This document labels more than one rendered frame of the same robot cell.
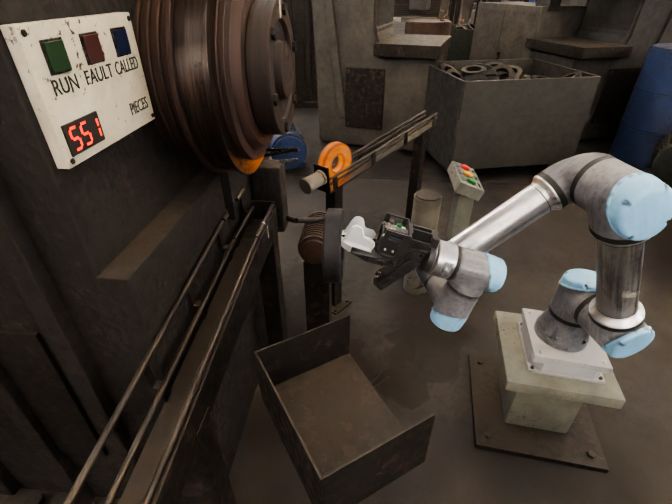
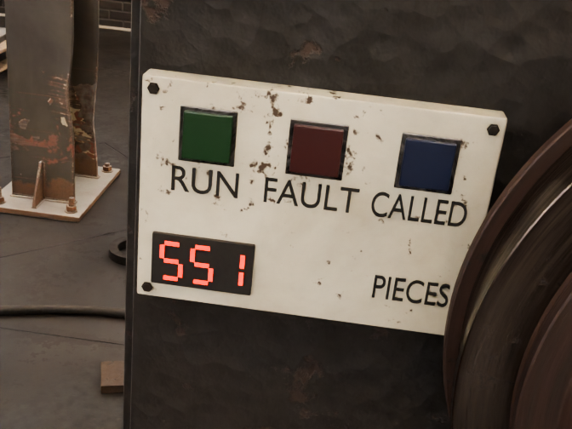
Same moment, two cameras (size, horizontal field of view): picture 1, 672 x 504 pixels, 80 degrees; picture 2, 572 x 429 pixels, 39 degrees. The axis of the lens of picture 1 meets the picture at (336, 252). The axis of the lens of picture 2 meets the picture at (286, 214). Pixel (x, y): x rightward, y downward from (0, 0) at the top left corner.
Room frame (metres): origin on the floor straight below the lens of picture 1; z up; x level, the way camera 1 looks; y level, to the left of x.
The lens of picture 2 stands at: (0.63, -0.19, 1.39)
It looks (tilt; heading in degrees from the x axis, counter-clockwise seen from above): 23 degrees down; 88
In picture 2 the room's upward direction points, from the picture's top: 6 degrees clockwise
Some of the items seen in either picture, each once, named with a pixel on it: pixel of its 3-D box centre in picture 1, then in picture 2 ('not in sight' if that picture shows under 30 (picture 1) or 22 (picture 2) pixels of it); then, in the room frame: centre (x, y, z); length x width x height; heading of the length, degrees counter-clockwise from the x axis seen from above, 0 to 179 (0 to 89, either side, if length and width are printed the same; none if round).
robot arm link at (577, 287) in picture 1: (581, 294); not in sight; (0.89, -0.70, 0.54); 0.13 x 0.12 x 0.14; 11
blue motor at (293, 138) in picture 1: (284, 143); not in sight; (3.28, 0.43, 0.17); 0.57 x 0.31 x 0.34; 14
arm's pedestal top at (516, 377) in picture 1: (551, 354); not in sight; (0.90, -0.70, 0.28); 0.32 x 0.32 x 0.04; 78
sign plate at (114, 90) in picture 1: (97, 83); (310, 208); (0.67, 0.38, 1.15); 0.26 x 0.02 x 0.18; 174
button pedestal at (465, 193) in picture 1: (456, 233); not in sight; (1.61, -0.56, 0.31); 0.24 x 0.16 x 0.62; 174
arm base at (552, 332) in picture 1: (565, 322); not in sight; (0.90, -0.70, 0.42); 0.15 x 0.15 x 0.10
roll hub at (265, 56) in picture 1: (275, 70); not in sight; (0.99, 0.14, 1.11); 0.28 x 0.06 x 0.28; 174
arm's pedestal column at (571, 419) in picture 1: (538, 384); not in sight; (0.90, -0.70, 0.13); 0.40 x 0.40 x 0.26; 78
